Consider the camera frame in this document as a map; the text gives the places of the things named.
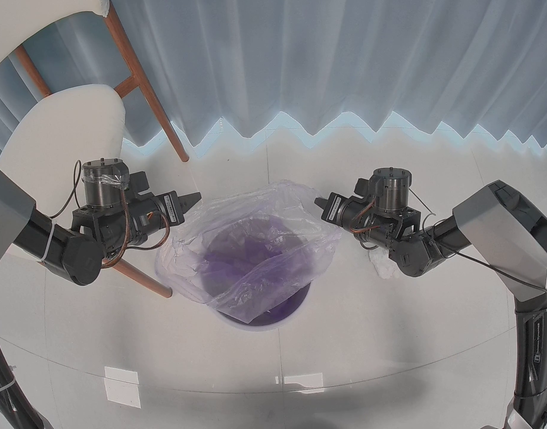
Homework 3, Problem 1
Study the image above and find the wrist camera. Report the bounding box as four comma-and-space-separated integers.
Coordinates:
129, 170, 154, 196
354, 176, 378, 201

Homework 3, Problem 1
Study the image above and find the crumpled white paper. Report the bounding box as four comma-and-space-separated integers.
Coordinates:
367, 246, 399, 280

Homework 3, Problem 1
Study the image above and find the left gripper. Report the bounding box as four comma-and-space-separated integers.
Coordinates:
137, 189, 187, 240

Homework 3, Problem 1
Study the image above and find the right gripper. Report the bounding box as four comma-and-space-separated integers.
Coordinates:
323, 192, 370, 238

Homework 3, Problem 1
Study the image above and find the pale blue curtain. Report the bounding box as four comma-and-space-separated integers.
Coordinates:
0, 0, 547, 178

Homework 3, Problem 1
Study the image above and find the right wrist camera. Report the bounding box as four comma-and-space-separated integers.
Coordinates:
354, 176, 378, 201

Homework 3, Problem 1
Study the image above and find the white cushioned wooden chair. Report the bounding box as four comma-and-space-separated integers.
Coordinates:
0, 0, 190, 299

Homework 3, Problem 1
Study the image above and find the white trash bin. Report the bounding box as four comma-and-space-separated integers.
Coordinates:
201, 215, 312, 332

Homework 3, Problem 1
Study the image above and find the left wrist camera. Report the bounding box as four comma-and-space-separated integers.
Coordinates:
129, 170, 154, 196

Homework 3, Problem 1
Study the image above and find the black cable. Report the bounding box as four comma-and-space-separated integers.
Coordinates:
409, 185, 547, 293
50, 161, 84, 220

